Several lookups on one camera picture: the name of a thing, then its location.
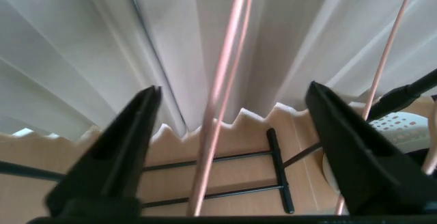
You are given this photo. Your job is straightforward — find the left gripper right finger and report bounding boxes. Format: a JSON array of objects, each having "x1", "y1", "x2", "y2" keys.
[{"x1": 305, "y1": 81, "x2": 437, "y2": 215}]

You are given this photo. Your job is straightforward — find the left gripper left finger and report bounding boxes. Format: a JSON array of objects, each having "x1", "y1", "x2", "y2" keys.
[{"x1": 46, "y1": 85, "x2": 163, "y2": 217}]

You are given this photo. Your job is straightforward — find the white laundry basket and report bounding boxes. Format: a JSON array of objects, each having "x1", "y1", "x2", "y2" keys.
[{"x1": 322, "y1": 111, "x2": 429, "y2": 194}]

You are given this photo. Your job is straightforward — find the black clothes rack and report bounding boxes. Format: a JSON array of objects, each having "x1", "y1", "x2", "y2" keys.
[{"x1": 0, "y1": 68, "x2": 437, "y2": 214}]

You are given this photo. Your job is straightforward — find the pink clothes hanger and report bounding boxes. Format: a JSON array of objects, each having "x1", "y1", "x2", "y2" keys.
[
  {"x1": 186, "y1": 0, "x2": 257, "y2": 217},
  {"x1": 334, "y1": 0, "x2": 437, "y2": 215}
]

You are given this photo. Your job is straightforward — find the beige curtain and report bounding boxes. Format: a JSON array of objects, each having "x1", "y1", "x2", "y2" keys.
[{"x1": 0, "y1": 0, "x2": 437, "y2": 141}]

